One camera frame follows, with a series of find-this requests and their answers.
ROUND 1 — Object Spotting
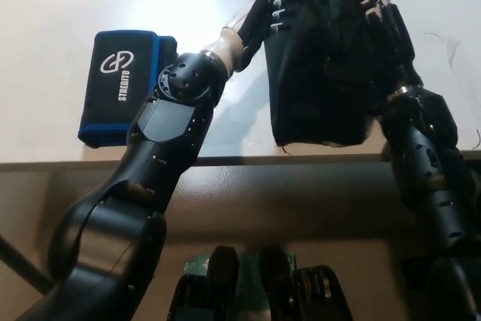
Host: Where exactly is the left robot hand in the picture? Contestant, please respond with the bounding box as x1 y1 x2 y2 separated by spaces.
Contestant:
224 0 291 72

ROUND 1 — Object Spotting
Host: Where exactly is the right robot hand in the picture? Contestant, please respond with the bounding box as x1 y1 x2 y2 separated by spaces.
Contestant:
355 0 426 95

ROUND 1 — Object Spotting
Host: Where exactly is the black blue-trimmed Strebito notebook case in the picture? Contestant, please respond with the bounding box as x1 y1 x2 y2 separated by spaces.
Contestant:
77 30 177 148

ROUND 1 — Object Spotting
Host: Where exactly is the left black ribbed robot body block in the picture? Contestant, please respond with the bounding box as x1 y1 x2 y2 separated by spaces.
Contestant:
171 245 241 321

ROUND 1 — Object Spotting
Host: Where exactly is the black ribbed robot body block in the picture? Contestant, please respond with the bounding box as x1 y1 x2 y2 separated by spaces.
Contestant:
171 245 241 321
259 244 354 321

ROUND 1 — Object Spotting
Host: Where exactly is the right black ribbed robot body block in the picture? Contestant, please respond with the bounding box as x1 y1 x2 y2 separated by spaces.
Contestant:
259 244 354 321

